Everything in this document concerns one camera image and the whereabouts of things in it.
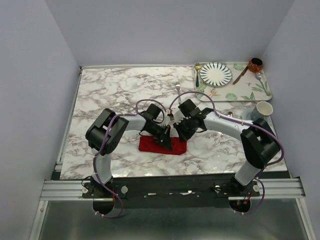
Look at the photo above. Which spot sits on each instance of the silver spoon on tray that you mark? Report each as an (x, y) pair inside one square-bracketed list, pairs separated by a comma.
[(259, 78)]

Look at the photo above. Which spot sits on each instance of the grey saucer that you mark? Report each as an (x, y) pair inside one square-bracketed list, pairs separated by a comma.
[(247, 113)]

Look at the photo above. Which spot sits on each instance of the silver fork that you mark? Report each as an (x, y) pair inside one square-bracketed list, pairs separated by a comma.
[(178, 87)]

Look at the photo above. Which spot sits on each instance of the red cloth napkin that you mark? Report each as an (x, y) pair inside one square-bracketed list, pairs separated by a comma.
[(147, 144)]

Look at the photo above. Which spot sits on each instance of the floral serving tray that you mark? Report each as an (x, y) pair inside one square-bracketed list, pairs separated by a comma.
[(247, 89)]

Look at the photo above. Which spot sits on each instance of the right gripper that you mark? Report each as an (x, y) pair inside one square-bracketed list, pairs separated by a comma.
[(183, 136)]

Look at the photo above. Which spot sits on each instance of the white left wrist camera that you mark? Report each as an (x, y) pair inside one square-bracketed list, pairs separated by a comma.
[(166, 120)]

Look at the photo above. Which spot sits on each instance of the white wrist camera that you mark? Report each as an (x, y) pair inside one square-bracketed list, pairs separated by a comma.
[(166, 120), (175, 116)]

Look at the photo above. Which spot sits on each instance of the striped white plate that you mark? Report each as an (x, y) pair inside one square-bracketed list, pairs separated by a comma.
[(215, 74)]

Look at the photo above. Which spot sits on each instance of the orange black cup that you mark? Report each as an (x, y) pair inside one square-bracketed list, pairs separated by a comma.
[(255, 65)]

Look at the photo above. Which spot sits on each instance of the silver spoon on table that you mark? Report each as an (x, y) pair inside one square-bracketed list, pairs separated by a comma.
[(230, 114)]

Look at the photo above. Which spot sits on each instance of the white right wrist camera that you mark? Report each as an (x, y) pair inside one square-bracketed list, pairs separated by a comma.
[(175, 116)]

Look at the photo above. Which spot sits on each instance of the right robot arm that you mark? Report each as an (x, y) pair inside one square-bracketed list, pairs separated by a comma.
[(260, 145)]

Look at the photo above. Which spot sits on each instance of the gold fork green handle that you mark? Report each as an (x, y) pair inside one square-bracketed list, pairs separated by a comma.
[(197, 68)]

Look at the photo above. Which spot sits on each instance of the grey white mug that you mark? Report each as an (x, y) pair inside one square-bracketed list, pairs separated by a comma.
[(263, 109)]

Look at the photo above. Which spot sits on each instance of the brown handled knife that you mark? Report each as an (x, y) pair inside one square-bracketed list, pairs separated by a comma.
[(240, 76)]

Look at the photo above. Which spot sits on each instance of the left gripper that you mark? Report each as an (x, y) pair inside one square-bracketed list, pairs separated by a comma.
[(161, 138)]

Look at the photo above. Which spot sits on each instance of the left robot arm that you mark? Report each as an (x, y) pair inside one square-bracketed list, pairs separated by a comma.
[(105, 133)]

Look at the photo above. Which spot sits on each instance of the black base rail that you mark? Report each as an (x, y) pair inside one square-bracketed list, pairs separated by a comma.
[(180, 191)]

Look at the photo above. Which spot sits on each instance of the aluminium frame rail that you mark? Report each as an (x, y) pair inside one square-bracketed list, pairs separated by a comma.
[(72, 190)]

